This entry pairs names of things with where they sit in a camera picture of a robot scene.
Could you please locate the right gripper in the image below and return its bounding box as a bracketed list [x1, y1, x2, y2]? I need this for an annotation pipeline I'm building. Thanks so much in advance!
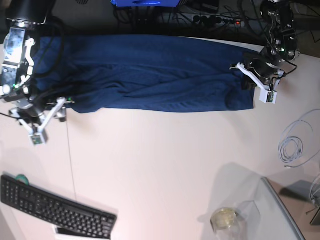
[9, 97, 74, 146]

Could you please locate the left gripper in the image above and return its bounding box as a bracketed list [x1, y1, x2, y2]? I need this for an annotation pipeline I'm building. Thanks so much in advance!
[229, 52, 285, 104]

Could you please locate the blue t-shirt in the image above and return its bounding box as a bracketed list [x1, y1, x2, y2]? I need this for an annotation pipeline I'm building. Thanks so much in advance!
[35, 35, 255, 114]

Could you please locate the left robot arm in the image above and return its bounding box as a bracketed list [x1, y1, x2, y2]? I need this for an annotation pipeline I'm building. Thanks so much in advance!
[230, 0, 298, 104]

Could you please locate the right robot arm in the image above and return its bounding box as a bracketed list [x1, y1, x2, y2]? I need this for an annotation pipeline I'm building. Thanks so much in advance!
[0, 0, 73, 146]

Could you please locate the green tape roll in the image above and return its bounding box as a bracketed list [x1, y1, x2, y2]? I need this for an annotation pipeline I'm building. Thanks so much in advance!
[15, 174, 30, 185]

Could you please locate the black power strip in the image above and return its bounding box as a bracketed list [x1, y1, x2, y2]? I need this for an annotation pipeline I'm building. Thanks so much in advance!
[192, 15, 245, 28]

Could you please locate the black keyboard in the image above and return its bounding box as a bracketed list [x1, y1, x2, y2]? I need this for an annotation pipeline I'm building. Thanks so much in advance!
[0, 175, 117, 240]

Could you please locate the grey metal stand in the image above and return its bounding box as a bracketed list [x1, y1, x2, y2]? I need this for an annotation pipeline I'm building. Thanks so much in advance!
[279, 180, 320, 227]

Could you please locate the blue box at top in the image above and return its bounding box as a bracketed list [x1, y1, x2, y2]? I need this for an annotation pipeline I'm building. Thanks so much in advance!
[110, 0, 180, 8]

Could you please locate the clear glass jar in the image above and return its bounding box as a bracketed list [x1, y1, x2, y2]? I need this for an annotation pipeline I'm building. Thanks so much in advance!
[210, 200, 261, 240]

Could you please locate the coiled light blue cable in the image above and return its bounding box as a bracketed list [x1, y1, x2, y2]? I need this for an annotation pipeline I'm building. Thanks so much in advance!
[277, 108, 320, 169]

